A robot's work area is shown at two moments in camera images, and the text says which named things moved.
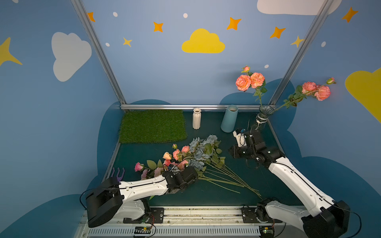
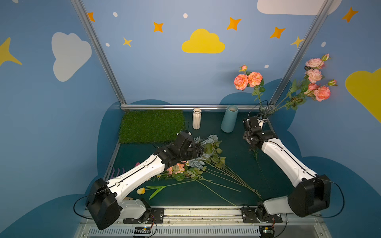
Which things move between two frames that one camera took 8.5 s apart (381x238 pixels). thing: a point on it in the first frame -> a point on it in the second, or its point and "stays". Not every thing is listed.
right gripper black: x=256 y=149 -> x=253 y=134
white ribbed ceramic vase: x=196 y=118 stays
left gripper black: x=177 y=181 -> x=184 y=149
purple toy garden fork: x=119 y=178 stays
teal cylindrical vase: x=229 y=120 stays
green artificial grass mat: x=151 y=125 stays
